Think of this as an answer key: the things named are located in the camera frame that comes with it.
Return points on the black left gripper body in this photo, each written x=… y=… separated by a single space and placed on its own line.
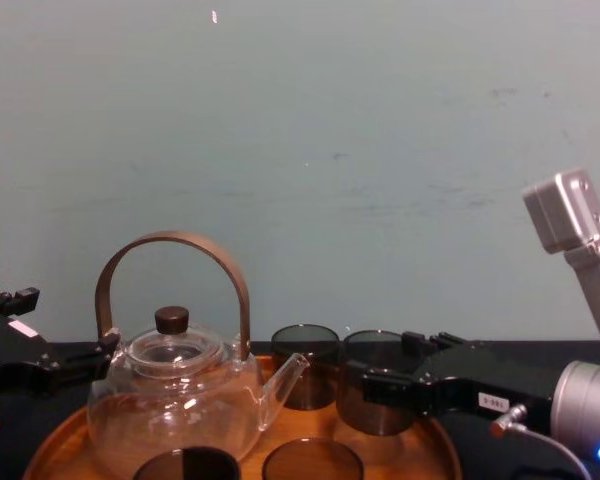
x=10 y=350

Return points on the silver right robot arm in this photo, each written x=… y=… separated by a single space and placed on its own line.
x=580 y=400

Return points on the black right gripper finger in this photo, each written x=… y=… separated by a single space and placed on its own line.
x=395 y=392
x=430 y=341

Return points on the round wooden tray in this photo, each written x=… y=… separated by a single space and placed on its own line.
x=305 y=425

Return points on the black table cloth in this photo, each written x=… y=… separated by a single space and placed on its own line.
x=475 y=450

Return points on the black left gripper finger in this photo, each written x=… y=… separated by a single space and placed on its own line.
x=15 y=300
x=75 y=367

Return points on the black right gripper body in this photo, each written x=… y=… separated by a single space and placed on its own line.
x=485 y=375

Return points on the glass lid with dark knob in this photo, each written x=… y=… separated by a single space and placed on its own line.
x=172 y=345

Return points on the smoked glass cup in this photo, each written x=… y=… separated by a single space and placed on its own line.
x=312 y=462
x=375 y=350
x=305 y=370
x=187 y=465

